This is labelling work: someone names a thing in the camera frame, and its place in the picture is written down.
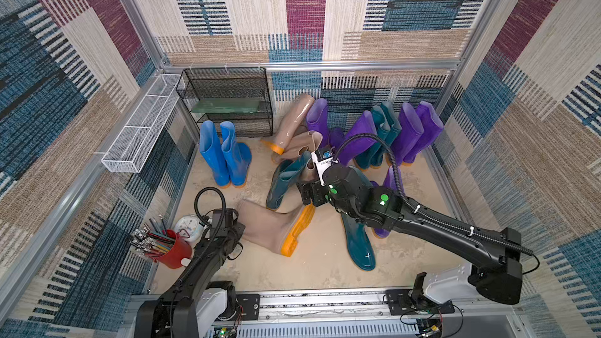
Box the beige boot front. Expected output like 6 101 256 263
236 200 316 257

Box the beige boot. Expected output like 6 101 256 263
272 131 323 182
236 200 316 257
261 93 315 155

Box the short purple boot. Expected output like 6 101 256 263
337 110 377 166
329 127 345 149

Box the teal boot front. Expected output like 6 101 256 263
341 214 376 272

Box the tall purple boot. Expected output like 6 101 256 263
403 101 444 164
391 103 424 166

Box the short purple boot front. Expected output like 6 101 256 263
337 110 377 166

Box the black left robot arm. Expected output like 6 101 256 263
133 208 245 337

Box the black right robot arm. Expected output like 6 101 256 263
297 164 533 305

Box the blue rain boot upright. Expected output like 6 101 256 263
199 120 230 188

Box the purple boot at back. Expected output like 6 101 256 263
305 98 330 148

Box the bundle of pens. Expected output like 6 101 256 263
129 215 176 261

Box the purple boot middle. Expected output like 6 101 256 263
372 166 403 218

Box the green tray on shelf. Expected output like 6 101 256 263
191 98 261 114

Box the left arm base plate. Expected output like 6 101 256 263
218 294 261 322

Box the white wire mesh basket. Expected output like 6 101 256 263
102 74 181 173

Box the black wire mesh shelf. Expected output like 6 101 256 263
176 67 274 137

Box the aluminium front rail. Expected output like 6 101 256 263
117 287 535 337

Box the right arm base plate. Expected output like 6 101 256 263
382 289 455 316

